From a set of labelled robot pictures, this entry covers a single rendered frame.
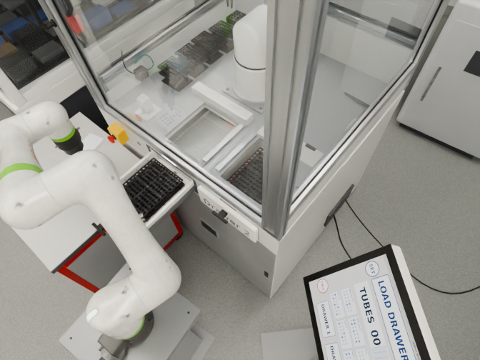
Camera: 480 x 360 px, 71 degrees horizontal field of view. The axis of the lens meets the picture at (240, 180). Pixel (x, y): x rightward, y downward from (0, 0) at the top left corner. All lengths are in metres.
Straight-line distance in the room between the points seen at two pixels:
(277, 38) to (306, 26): 0.07
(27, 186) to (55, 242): 0.67
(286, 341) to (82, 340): 1.07
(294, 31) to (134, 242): 0.71
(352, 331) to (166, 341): 0.62
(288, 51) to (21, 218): 0.71
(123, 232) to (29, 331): 1.51
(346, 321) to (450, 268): 1.47
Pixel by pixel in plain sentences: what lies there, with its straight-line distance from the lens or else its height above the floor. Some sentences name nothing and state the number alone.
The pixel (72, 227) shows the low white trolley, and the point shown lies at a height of 0.76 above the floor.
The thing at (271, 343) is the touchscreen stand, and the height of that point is 0.03.
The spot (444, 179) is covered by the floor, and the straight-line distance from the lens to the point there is 2.72.
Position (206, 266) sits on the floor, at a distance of 2.15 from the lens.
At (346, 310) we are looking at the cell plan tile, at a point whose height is 1.06.
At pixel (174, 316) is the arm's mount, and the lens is 1.30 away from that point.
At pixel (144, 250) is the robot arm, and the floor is 1.12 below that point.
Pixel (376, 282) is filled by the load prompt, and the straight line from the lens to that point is 0.97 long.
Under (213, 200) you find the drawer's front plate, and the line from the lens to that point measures 1.27.
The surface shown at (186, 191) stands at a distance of 1.36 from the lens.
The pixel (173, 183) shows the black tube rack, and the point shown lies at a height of 0.90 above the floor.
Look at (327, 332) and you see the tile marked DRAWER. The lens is 1.06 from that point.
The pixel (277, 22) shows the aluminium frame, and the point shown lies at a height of 1.73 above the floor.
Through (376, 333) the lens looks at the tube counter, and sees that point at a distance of 0.97.
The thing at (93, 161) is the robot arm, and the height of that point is 1.36.
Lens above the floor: 2.04
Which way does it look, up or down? 58 degrees down
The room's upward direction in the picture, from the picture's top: 5 degrees counter-clockwise
